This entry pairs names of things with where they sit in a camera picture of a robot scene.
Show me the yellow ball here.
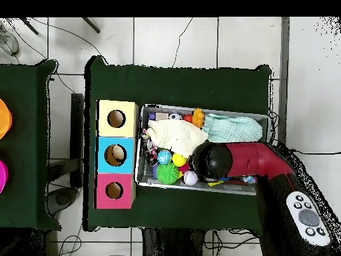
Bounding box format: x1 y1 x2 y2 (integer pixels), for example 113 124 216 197
171 153 188 168

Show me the black upright stand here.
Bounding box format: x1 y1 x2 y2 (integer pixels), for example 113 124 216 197
69 93 85 189

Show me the pink bowl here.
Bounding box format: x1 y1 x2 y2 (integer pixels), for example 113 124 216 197
0 159 9 195

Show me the wooden box with three holes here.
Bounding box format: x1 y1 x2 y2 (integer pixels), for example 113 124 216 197
95 99 139 210

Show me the blue globe ball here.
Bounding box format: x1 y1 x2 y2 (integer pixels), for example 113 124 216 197
156 149 172 165

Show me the cream muslin cloth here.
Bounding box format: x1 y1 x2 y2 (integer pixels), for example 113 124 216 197
145 119 209 159

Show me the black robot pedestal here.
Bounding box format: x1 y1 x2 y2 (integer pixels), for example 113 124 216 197
141 227 206 256

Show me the shallow mesh bin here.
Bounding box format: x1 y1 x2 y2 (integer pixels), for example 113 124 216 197
134 103 271 196

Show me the white baseball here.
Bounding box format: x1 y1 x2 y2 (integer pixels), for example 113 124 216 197
182 170 199 187

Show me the orange bowl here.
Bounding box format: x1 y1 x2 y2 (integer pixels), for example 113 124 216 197
0 98 13 141

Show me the black cable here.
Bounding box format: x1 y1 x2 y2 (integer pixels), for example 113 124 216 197
291 149 341 156

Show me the orange plastic toy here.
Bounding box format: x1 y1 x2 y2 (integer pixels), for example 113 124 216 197
191 107 206 128

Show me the dark tripod leg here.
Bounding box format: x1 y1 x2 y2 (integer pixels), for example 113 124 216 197
19 17 39 35
81 17 101 34

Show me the mint muslin cloth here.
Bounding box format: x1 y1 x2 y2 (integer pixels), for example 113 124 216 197
202 113 264 143

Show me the green spiky ball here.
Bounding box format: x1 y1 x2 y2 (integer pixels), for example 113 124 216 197
155 161 180 185

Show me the dark green table cloth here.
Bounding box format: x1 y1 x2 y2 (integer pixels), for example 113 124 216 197
0 59 62 231
83 55 273 232

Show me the grey stand base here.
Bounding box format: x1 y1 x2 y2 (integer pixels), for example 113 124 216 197
47 186 79 217

